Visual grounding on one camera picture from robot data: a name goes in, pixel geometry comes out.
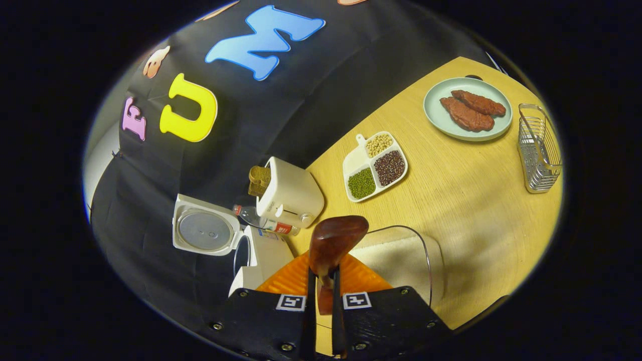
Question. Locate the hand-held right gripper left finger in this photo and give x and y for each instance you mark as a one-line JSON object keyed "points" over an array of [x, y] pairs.
{"points": [[261, 326]]}

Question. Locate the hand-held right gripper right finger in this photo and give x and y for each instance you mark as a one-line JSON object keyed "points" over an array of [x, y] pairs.
{"points": [[386, 326]]}

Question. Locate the clear dish of white rice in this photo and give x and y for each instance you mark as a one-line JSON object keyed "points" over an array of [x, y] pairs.
{"points": [[396, 260]]}

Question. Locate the white rice cooker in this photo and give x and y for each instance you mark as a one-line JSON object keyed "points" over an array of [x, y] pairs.
{"points": [[261, 250]]}

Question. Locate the brown wooden spoon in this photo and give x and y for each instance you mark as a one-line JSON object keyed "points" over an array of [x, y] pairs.
{"points": [[336, 240]]}

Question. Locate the clear bottle with red label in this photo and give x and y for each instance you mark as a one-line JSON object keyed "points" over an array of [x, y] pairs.
{"points": [[276, 225]]}

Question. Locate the white toaster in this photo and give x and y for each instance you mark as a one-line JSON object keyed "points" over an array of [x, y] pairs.
{"points": [[293, 195]]}

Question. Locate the brown bread slice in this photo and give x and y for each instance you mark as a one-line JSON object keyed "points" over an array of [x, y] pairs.
{"points": [[257, 189], [261, 174]]}

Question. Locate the white divided dish of beans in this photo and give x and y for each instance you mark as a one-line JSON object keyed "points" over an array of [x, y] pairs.
{"points": [[357, 160]]}

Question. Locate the brown meat piece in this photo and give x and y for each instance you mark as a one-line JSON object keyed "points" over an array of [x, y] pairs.
{"points": [[484, 104], [466, 118]]}

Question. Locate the pale green plate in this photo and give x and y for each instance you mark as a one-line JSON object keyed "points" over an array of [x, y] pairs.
{"points": [[436, 95]]}

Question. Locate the black table grommet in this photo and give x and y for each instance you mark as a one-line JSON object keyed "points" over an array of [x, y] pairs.
{"points": [[474, 77]]}

